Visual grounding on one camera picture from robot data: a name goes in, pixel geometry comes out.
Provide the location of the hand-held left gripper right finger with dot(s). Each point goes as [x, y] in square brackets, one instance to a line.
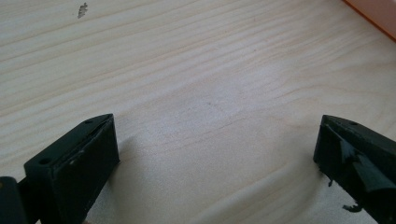
[355, 158]

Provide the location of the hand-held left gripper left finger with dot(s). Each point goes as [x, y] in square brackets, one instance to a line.
[71, 174]

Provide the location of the orange flat object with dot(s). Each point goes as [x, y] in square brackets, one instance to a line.
[375, 14]

